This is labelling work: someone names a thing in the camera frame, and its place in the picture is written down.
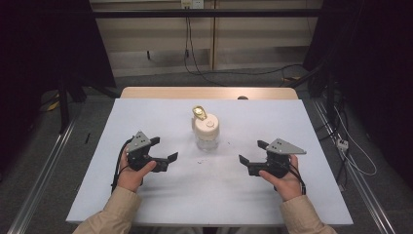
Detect black floor cable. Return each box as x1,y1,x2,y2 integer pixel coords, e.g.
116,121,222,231
183,16,304,78
187,18,227,88

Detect black metal stand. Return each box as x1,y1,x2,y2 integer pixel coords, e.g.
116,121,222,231
56,76,72,135

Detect black horizontal bar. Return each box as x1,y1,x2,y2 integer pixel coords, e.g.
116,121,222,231
91,8,325,20

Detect left hand-held gripper black cable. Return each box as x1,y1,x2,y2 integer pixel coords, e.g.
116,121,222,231
110,137,134,195

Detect person's right hand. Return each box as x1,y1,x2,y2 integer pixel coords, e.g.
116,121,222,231
258,153,305,203

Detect right hand-held gripper black cable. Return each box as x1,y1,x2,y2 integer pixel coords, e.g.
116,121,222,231
286,161,308,197

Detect black curtain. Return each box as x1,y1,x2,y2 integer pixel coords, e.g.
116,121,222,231
0,0,117,170
302,0,413,188

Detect white cable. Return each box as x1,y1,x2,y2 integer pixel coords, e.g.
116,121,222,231
333,106,379,177

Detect yellow floor tape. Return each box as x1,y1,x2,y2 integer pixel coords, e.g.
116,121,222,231
46,93,61,112

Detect hand-held gripper black cable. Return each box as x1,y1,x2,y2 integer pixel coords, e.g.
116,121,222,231
286,161,308,197
110,137,134,195

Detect aluminium floor rail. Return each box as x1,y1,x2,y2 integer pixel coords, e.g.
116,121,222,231
311,98,397,234
6,120,78,234

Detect person's left hand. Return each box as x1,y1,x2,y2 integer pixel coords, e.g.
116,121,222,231
116,150,158,194

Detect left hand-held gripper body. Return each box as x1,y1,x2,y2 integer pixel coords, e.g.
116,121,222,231
125,130,170,174

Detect clear bottle with cream lid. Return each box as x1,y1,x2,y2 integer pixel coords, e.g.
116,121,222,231
191,104,221,153

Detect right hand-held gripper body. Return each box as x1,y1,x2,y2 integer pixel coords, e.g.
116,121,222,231
246,137,308,179

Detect white table cover sheet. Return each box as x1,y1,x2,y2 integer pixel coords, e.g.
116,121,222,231
65,97,355,227

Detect white wall socket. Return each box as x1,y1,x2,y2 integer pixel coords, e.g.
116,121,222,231
180,0,206,10

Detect wooden upright post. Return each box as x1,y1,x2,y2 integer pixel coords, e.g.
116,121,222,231
208,0,218,71

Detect wooden table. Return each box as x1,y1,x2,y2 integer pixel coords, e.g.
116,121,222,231
120,86,299,100

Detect white power strip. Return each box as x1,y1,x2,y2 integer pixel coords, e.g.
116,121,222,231
336,137,350,152

